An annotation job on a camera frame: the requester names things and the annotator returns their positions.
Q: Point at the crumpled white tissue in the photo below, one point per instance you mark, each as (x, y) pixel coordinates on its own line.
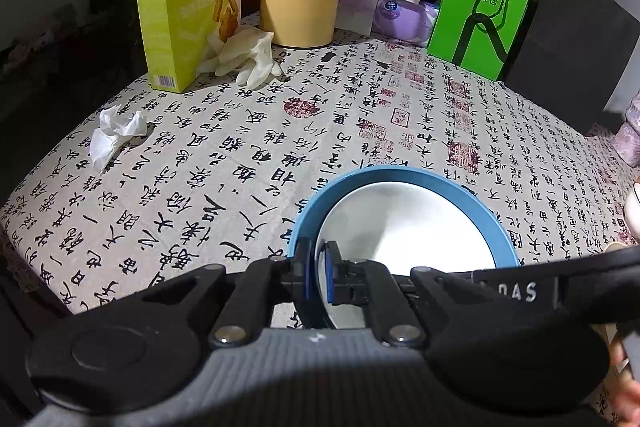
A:
(114, 131)

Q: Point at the white bowl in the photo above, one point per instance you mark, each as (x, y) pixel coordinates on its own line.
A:
(632, 211)
(402, 226)

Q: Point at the black paper bag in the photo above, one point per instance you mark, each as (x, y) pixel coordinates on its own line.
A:
(570, 55)

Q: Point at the blue bowl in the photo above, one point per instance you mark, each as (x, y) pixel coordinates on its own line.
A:
(309, 222)

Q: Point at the white rubber glove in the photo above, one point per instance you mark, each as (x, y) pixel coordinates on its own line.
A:
(248, 52)

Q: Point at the person's hand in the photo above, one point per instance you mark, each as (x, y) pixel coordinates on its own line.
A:
(625, 391)

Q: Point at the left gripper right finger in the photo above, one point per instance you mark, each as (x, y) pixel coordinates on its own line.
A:
(368, 285)

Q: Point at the purple tissue pack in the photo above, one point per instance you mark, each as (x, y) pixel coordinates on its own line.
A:
(399, 19)

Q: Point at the calligraphy print tablecloth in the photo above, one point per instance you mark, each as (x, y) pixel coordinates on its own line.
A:
(224, 172)

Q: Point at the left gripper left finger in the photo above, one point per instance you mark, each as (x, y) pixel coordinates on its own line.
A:
(265, 284)

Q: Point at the yellow snack box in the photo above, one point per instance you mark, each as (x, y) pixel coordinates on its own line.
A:
(182, 38)

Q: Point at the purple textured vase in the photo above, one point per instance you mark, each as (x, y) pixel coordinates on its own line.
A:
(626, 142)

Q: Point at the green paper bag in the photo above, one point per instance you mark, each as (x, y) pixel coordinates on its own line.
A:
(476, 35)

